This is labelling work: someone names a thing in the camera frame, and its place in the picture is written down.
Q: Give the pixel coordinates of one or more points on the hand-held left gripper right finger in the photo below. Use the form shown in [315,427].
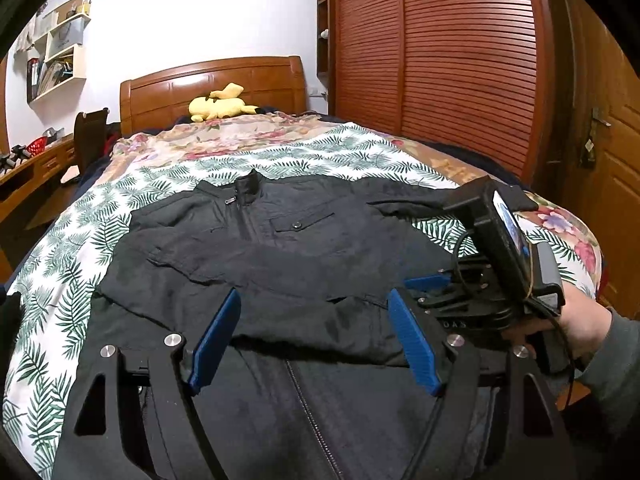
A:
[415,345]

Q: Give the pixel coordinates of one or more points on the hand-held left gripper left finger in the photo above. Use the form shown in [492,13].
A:
[217,340]

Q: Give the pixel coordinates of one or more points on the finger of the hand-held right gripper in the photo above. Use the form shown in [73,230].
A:
[425,282]

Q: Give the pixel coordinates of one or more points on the black jacket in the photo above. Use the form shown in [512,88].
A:
[300,260]

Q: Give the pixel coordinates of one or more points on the person's right forearm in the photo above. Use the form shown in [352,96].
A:
[617,365]

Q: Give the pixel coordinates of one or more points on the person's right hand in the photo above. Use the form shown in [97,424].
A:
[582,325]

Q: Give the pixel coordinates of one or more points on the bed with leaf-print quilt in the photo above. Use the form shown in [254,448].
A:
[75,270]

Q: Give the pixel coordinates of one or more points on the wooden door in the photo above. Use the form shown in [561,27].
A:
[615,135]

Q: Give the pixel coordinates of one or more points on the wooden slatted wardrobe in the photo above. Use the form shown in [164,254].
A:
[450,60]

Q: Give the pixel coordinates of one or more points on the floral quilt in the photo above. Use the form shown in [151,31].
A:
[225,135]

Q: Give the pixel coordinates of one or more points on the yellow plush toy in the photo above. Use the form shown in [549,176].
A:
[220,107]

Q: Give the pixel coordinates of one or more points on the dark brown chair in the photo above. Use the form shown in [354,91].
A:
[90,135]

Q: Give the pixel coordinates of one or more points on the wooden desk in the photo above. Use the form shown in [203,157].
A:
[30,180]

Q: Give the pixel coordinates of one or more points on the wooden bed headboard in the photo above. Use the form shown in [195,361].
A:
[165,90]

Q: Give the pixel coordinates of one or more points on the red basket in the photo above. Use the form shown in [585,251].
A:
[36,148]

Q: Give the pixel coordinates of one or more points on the black gadget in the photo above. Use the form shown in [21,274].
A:
[12,156]

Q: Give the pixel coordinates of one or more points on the row of books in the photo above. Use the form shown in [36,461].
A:
[52,75]

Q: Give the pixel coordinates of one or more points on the grey paper bag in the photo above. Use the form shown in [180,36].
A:
[67,34]

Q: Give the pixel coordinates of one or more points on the white hanging cloth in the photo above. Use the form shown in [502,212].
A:
[26,37]

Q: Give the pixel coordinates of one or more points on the white wall socket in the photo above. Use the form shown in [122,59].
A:
[317,93]

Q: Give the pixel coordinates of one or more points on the white wall shelf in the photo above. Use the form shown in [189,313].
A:
[70,60]

